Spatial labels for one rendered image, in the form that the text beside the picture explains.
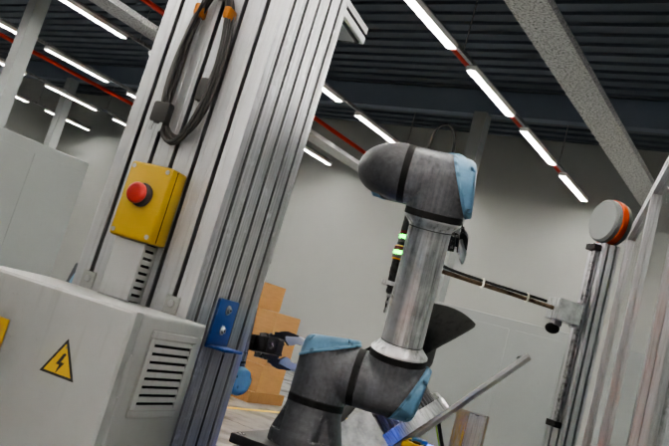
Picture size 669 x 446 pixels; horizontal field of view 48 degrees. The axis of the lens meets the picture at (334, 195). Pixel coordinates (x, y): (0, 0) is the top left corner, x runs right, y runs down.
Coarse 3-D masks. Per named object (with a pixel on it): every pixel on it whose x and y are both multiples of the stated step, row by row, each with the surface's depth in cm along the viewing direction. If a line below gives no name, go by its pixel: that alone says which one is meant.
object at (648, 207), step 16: (656, 192) 254; (624, 256) 335; (640, 256) 253; (640, 272) 252; (656, 304) 172; (624, 320) 250; (656, 320) 168; (608, 336) 329; (624, 336) 248; (656, 336) 167; (640, 384) 167; (592, 400) 324; (608, 400) 245; (640, 400) 165; (608, 416) 244; (640, 416) 164
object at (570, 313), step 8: (552, 304) 250; (560, 304) 246; (568, 304) 247; (576, 304) 248; (584, 304) 251; (552, 312) 249; (560, 312) 246; (568, 312) 247; (576, 312) 248; (560, 320) 246; (568, 320) 247; (576, 320) 248; (576, 328) 249
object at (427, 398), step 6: (426, 390) 229; (426, 396) 226; (432, 396) 230; (420, 402) 224; (426, 402) 224; (420, 408) 222; (372, 414) 226; (378, 420) 224; (384, 420) 222; (390, 420) 221; (396, 420) 220; (384, 426) 222; (390, 426) 221; (384, 432) 223; (402, 438) 239
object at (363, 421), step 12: (348, 420) 218; (360, 420) 219; (372, 420) 221; (348, 432) 215; (360, 432) 217; (372, 432) 219; (348, 444) 213; (360, 444) 215; (372, 444) 216; (384, 444) 218
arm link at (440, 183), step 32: (416, 160) 145; (448, 160) 145; (416, 192) 145; (448, 192) 143; (416, 224) 146; (448, 224) 144; (416, 256) 146; (416, 288) 146; (416, 320) 146; (384, 352) 146; (416, 352) 148; (384, 384) 146; (416, 384) 146; (384, 416) 149
